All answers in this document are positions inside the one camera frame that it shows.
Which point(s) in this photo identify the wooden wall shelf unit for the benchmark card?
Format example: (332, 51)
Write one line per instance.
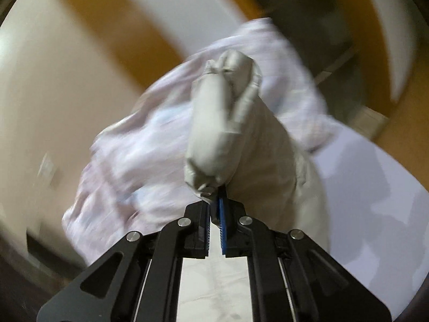
(362, 53)

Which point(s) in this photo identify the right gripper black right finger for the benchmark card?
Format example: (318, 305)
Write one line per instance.
(291, 277)

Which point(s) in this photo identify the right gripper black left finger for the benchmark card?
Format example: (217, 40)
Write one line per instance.
(138, 278)

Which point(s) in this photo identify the pink floral quilt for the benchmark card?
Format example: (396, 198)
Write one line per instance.
(135, 179)

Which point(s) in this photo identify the beige puffer jacket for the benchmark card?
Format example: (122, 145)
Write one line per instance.
(238, 146)

